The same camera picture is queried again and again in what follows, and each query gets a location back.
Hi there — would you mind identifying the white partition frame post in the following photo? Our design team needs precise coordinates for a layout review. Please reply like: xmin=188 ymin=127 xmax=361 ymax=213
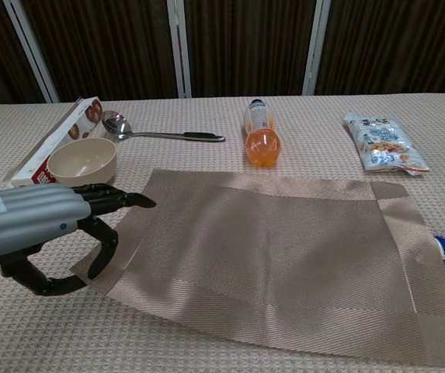
xmin=301 ymin=0 xmax=332 ymax=96
xmin=2 ymin=0 xmax=60 ymax=104
xmin=166 ymin=0 xmax=192 ymax=99

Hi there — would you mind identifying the orange drink bottle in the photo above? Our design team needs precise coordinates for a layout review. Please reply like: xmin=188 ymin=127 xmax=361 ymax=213
xmin=244 ymin=98 xmax=284 ymax=169

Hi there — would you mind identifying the steel ladle black handle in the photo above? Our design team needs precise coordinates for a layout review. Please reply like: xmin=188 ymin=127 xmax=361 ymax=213
xmin=101 ymin=110 xmax=226 ymax=143

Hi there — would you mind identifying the long white wrap box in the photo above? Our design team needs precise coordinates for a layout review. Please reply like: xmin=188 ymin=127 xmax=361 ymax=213
xmin=3 ymin=96 xmax=103 ymax=188

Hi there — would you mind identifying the white snack bag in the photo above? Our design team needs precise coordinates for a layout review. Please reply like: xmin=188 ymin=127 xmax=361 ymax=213
xmin=342 ymin=112 xmax=431 ymax=178

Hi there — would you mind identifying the light brown bowl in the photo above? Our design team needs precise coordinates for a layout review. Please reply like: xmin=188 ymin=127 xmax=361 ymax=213
xmin=47 ymin=137 xmax=117 ymax=187

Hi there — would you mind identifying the brown woven placemat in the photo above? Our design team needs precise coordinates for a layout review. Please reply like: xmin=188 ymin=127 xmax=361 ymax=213
xmin=68 ymin=169 xmax=445 ymax=370

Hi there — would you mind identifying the beige woven tablecloth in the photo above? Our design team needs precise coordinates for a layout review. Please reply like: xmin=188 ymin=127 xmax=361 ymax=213
xmin=0 ymin=91 xmax=445 ymax=373

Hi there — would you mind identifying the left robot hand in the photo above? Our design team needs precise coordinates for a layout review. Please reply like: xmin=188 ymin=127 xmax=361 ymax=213
xmin=0 ymin=183 xmax=157 ymax=297

